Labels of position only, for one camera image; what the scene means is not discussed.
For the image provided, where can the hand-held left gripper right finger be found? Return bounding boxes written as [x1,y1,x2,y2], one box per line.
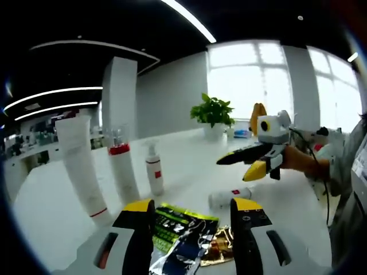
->
[230,197,330,275]

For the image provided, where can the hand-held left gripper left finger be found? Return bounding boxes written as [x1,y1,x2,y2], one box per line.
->
[51,198,155,275]

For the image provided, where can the gold skincare sachet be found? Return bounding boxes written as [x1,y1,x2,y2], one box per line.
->
[200,226,235,267]

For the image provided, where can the small white skincare spray bottle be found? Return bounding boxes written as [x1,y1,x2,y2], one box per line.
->
[143,139,166,197]
[208,186,255,210]

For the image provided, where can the green black skincare sachet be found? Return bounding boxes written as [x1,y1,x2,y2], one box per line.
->
[154,202,219,253]

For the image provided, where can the red collar skincare bottle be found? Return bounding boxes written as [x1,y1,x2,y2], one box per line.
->
[106,124,141,205]

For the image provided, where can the white skincare tube red stripe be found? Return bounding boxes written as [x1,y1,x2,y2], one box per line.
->
[54,114,114,227]

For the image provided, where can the person's right hand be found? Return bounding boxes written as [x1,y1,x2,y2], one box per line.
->
[282,146,318,174]

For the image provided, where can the blue packet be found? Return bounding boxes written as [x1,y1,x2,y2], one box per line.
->
[233,129,255,139]

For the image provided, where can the orange object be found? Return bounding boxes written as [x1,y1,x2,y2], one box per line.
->
[248,102,266,135]

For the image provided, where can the green potted plant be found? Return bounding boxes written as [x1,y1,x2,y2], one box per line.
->
[190,93,236,141]

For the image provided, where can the large bright window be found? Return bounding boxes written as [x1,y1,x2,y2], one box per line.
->
[206,41,362,132]

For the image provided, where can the pile of white packaging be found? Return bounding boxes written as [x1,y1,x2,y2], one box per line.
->
[292,125,345,161]

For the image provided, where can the white chest device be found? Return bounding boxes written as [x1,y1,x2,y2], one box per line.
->
[351,147,367,184]

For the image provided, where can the long ceiling light strip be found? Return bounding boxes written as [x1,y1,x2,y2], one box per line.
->
[160,0,217,44]

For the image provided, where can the row of office desks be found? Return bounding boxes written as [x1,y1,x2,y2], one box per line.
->
[4,125,104,172]

